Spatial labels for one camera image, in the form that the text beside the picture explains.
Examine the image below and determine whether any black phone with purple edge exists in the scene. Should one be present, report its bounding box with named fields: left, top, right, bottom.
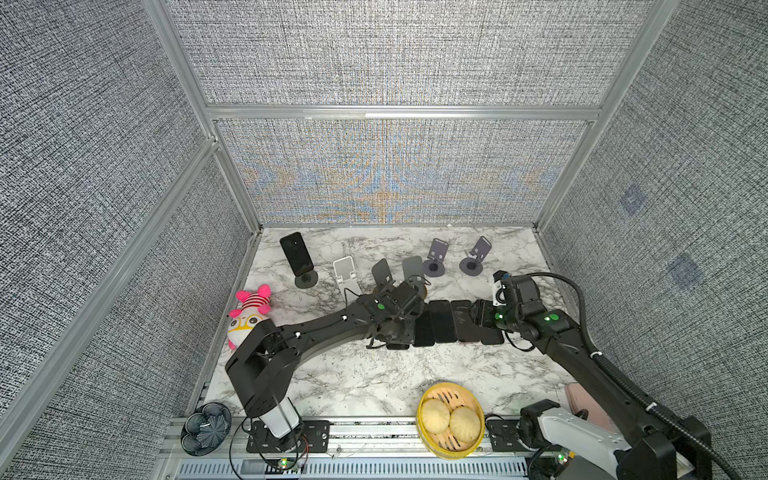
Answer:
left=451, top=300, right=481, bottom=343

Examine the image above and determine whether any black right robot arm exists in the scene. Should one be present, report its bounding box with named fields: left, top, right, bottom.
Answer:
left=470, top=270, right=714, bottom=479

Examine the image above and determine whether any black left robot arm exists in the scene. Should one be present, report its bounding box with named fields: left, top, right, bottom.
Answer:
left=225, top=282, right=426, bottom=440

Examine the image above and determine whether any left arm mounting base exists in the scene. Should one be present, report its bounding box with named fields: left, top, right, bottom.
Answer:
left=246, top=419, right=331, bottom=455

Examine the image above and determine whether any right arm mounting base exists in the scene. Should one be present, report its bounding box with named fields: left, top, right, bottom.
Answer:
left=485, top=400, right=561, bottom=452

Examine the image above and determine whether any purple right phone stand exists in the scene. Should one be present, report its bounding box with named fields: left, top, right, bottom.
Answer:
left=459, top=236, right=492, bottom=277

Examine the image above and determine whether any wooden base phone stand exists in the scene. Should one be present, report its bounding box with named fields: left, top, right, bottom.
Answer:
left=371, top=258, right=394, bottom=294

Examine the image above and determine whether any white folding phone stand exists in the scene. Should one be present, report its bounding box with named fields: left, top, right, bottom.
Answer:
left=333, top=256, right=361, bottom=303

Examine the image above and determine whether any wooden base grey plate stand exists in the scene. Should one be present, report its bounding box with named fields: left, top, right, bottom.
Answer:
left=402, top=255, right=425, bottom=286

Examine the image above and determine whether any purple round phone stand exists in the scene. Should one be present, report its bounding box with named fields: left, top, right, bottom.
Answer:
left=422, top=238, right=449, bottom=278

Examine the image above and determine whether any dark grey round phone stand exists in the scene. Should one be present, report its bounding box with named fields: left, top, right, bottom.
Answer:
left=295, top=270, right=319, bottom=289

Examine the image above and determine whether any pink phone case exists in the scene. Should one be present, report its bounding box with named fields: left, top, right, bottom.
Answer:
left=565, top=383, right=618, bottom=433

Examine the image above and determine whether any left steamed bun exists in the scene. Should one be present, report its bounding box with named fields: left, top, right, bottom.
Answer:
left=420, top=398, right=451, bottom=434

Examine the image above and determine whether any steamed bun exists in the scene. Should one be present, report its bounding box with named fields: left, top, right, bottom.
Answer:
left=420, top=398, right=451, bottom=434
left=449, top=406, right=482, bottom=443

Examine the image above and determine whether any yellow bamboo steamer basket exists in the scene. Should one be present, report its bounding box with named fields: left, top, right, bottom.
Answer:
left=416, top=382, right=486, bottom=460

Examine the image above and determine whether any right steamed bun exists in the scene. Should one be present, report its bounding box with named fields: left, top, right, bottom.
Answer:
left=449, top=406, right=482, bottom=443

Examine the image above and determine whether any pink striped plush toy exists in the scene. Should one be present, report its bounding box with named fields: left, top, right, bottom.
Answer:
left=227, top=284, right=272, bottom=350

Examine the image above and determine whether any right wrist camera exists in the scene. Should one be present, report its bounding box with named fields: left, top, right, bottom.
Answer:
left=492, top=270, right=509, bottom=306

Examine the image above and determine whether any black corrugated cable conduit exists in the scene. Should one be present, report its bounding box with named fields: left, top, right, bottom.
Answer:
left=509, top=271, right=745, bottom=480

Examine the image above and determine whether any thin black left cable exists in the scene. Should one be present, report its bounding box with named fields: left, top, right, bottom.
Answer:
left=227, top=416, right=310, bottom=480

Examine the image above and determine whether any aluminium front rail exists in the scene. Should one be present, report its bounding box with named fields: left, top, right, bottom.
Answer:
left=150, top=416, right=534, bottom=479

